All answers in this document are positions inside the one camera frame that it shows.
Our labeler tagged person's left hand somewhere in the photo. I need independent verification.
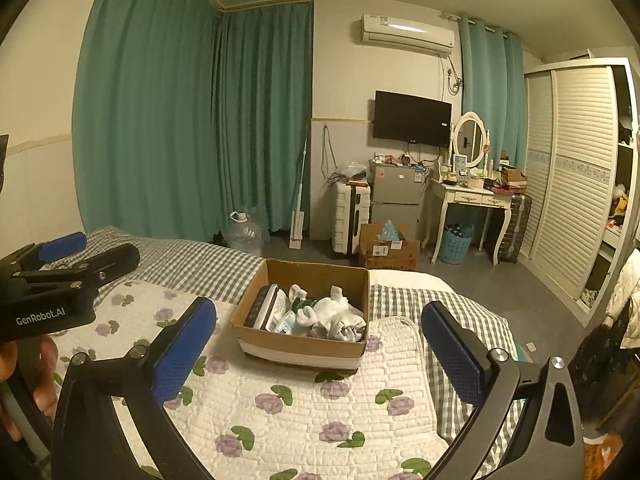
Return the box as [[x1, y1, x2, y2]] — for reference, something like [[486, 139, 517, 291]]
[[0, 334, 60, 442]]

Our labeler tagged white suitcase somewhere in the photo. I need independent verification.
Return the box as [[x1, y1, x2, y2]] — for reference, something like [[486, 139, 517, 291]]
[[329, 180, 374, 259]]

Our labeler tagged black wall television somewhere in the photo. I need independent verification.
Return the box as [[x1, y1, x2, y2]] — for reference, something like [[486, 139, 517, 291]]
[[373, 90, 454, 149]]

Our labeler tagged large clear water bottle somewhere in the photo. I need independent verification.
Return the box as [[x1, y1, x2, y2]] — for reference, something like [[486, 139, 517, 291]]
[[222, 211, 264, 257]]

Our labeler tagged blue laundry basket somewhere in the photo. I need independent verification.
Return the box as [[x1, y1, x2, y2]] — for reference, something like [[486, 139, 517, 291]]
[[438, 223, 475, 265]]

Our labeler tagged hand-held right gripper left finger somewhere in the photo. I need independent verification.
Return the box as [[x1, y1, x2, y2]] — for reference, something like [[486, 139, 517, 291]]
[[51, 296, 219, 480]]

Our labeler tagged white oval mirror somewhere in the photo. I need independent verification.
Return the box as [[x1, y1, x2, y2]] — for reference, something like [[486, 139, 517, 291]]
[[449, 111, 492, 172]]

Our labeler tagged cardboard box with label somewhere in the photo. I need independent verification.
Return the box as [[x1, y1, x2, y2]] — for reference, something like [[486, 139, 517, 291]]
[[357, 222, 421, 271]]

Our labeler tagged white floral quilt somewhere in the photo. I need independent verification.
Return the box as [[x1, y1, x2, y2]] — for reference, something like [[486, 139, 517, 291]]
[[47, 277, 453, 480]]

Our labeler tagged wide green curtain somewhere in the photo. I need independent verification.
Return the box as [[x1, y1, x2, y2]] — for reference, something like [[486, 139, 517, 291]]
[[72, 0, 315, 247]]

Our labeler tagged small brown cardboard box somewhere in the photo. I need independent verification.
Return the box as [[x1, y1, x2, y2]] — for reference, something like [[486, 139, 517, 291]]
[[499, 163, 527, 191]]

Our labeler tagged white sock with green trim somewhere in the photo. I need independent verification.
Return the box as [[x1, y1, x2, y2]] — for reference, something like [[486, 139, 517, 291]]
[[290, 284, 317, 313]]

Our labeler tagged plain white sock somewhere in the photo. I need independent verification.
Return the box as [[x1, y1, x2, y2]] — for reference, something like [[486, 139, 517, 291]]
[[314, 296, 366, 332]]

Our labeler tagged white jacket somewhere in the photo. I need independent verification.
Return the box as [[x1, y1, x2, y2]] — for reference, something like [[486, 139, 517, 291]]
[[602, 248, 640, 352]]

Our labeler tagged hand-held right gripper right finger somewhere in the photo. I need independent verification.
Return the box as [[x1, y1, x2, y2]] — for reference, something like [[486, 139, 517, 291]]
[[421, 301, 584, 480]]

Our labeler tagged dark floral garment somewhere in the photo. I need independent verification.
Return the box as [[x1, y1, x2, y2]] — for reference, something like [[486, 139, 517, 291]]
[[569, 321, 640, 437]]

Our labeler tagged small grey fridge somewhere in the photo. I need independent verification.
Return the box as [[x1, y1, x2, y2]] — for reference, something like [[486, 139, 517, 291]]
[[368, 159, 424, 242]]

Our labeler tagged white mop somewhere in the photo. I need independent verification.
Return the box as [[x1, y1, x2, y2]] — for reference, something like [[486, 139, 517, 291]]
[[288, 135, 311, 250]]

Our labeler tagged dark suitcase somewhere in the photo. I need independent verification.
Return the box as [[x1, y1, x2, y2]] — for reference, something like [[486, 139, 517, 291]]
[[497, 191, 534, 264]]

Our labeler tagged white mattress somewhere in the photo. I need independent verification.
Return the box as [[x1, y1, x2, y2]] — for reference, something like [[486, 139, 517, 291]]
[[369, 269, 453, 295]]

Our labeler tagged black and white flat pack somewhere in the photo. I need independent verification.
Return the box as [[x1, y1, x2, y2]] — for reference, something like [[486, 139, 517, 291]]
[[252, 283, 292, 331]]

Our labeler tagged narrow green curtain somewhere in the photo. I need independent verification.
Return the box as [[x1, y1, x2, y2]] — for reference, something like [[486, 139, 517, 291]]
[[458, 12, 526, 177]]

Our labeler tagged white dressing table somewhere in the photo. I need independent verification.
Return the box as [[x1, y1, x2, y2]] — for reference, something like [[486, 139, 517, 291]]
[[428, 172, 517, 266]]

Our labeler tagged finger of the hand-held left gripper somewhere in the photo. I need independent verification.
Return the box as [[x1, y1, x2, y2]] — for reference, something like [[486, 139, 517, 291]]
[[47, 243, 141, 288], [39, 232, 89, 264]]

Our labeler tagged clear plastic bag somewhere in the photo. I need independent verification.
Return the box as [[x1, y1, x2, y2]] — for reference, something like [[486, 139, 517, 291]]
[[337, 160, 374, 184]]

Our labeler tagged white slatted wardrobe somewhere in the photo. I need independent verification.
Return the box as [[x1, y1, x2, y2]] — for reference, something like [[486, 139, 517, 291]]
[[520, 49, 640, 327]]

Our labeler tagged white air conditioner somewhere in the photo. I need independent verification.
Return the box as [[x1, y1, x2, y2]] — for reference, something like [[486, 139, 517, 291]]
[[359, 13, 456, 57]]

